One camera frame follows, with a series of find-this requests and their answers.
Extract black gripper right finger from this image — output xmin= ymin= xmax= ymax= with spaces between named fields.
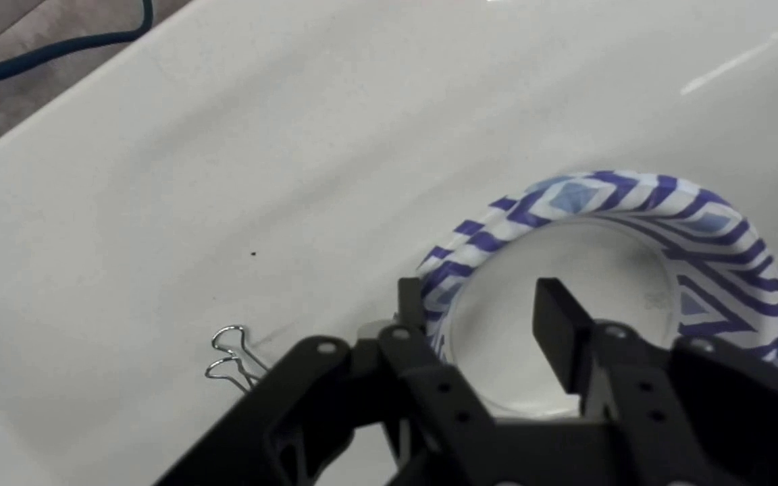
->
xmin=533 ymin=276 xmax=601 ymax=399

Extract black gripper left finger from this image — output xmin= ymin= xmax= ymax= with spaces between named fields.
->
xmin=396 ymin=276 xmax=452 ymax=367

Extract blue patterned paper bowl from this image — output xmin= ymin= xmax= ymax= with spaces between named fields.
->
xmin=413 ymin=168 xmax=778 ymax=418

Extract binder clip silver handles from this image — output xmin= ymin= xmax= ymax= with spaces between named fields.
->
xmin=204 ymin=321 xmax=274 ymax=398

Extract blue cable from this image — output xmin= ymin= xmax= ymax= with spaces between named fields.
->
xmin=0 ymin=0 xmax=157 ymax=101

